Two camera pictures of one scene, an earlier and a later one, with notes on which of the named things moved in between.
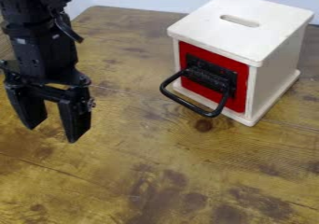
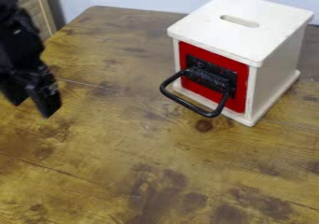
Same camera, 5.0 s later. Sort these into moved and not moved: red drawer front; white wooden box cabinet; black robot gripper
Moved: black robot gripper
Not moved: red drawer front; white wooden box cabinet
